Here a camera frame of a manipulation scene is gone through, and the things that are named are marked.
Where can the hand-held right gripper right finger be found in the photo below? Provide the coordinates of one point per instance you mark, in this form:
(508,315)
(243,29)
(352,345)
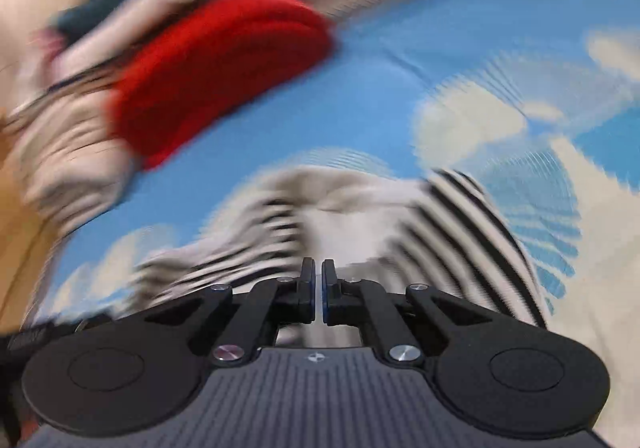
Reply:
(327,290)

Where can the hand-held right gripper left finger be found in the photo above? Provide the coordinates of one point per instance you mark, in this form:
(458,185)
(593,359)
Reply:
(307,290)

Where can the black white striped hooded garment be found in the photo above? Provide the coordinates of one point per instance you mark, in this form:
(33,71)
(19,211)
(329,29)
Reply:
(450,228)

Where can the blue and cream printed bedsheet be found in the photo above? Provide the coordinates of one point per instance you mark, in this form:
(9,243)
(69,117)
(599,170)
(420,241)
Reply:
(310,127)

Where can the cream textured folded quilt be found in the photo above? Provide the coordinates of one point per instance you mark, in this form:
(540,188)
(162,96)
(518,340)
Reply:
(65,167)

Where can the red folded blanket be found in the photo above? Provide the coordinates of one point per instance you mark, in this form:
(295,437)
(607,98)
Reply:
(215,67)

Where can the cream smooth folded quilt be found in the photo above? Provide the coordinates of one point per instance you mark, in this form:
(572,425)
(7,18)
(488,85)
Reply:
(100,52)

